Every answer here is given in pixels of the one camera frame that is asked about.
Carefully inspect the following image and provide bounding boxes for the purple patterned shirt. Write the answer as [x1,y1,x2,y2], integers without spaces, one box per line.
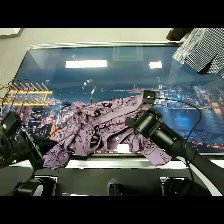
[42,94,173,171]

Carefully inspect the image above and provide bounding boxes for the black cable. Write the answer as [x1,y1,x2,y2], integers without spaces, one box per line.
[153,97,204,164]

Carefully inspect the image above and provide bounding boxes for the black and white checked garment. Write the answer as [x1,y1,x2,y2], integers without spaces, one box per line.
[172,27,224,80]

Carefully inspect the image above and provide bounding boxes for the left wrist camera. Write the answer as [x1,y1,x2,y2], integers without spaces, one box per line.
[0,111,23,135]

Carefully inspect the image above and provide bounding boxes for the dark brown garment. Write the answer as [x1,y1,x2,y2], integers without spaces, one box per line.
[165,27,195,42]

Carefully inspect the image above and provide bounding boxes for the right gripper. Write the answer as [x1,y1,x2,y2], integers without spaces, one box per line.
[125,113,141,130]

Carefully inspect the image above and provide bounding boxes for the silver frame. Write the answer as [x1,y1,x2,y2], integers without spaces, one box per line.
[0,156,224,197]

